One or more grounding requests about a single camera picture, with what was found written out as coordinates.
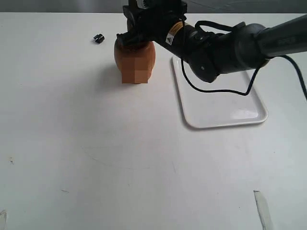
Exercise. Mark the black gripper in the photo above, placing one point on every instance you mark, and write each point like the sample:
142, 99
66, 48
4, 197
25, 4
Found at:
161, 21

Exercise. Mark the clear tape strip left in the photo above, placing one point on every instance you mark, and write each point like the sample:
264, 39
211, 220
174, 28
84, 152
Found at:
3, 219

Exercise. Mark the white rectangular plastic tray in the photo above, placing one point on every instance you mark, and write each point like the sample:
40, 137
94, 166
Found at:
213, 110

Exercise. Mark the wooden mortar cup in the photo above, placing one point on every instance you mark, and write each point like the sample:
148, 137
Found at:
135, 62

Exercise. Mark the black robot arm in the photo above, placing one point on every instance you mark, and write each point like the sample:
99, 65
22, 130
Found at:
210, 49

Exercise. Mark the small black clip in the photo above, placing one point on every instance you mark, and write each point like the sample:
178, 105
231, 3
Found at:
99, 38

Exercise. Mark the clear tape strip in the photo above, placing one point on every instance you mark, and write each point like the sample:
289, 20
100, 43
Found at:
3, 219
263, 211

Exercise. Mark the clear tape strip right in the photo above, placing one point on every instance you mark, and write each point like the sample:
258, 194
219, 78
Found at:
263, 211

